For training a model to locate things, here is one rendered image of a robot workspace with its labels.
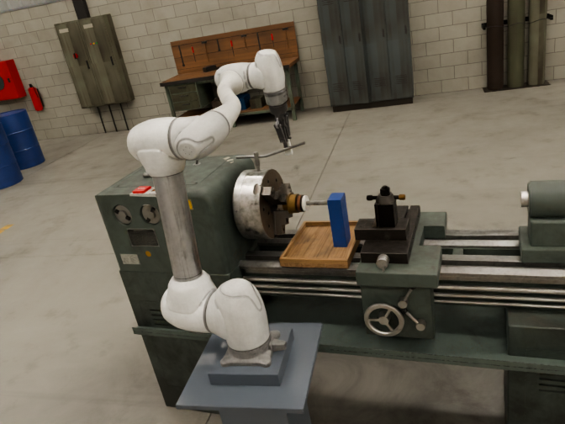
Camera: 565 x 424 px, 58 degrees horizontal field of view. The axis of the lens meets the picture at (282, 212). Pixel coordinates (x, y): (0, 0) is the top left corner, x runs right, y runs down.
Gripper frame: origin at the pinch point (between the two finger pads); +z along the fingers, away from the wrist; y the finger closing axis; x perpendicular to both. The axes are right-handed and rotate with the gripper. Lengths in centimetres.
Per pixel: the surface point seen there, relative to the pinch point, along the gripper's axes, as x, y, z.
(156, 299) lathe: 67, -38, 57
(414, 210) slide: -49, 6, 36
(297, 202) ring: -2.8, -9.7, 21.5
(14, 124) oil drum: 608, 385, 124
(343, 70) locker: 120, 567, 154
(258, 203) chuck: 10.1, -19.8, 15.3
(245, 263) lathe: 22, -25, 44
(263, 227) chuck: 9.7, -22.0, 26.2
